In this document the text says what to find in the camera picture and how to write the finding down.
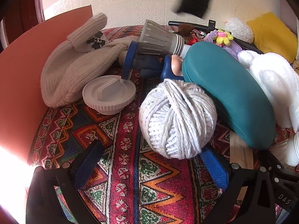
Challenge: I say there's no blue hooded figurine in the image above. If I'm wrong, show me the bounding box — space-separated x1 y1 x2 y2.
121 41 187 82

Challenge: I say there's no fuzzy white plush toy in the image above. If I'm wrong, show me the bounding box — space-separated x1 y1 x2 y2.
224 17 255 43

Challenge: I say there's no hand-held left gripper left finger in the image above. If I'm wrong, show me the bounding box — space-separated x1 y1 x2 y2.
26 139 104 224

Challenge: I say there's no smooth white plush bear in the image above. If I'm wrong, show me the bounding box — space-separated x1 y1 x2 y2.
238 51 299 133

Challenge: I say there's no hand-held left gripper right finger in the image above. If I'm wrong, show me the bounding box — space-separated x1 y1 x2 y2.
200 148 276 224

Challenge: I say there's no white yarn ball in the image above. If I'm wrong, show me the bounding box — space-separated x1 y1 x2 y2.
139 79 218 160

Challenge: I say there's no grey ribbed light bulb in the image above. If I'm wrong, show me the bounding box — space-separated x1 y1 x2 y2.
140 19 194 59

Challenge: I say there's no black rod with clip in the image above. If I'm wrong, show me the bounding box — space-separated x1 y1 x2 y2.
168 19 264 54

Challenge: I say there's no white light bulb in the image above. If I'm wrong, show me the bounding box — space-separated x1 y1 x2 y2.
272 132 299 166

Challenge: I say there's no white threaded plastic lid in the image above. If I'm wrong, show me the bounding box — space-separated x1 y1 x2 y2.
82 76 136 115

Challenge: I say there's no brown tassel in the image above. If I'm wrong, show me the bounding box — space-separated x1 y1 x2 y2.
178 24 193 38

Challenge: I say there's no beige paper card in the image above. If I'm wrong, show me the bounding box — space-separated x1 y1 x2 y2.
229 131 254 168

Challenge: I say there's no crochet flower toy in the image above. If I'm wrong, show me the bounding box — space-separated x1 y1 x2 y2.
203 29 242 59

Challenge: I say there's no colourful patterned cloth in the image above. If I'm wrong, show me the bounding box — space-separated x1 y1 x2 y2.
27 24 299 224

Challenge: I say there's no teal glasses case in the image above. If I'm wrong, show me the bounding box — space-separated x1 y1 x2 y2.
181 42 276 150

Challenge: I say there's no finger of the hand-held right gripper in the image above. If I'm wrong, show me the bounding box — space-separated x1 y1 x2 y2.
258 152 299 181
270 178 299 213

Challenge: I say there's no dark red wooden door frame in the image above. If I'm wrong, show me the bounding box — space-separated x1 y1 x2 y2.
0 0 46 49

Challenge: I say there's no pink cardboard box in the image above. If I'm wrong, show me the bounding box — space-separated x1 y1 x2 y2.
0 5 94 168

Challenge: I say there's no yellow pillow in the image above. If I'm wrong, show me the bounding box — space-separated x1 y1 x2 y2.
246 12 298 63

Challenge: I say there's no cream knit hat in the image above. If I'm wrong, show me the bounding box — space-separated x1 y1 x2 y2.
40 13 129 108

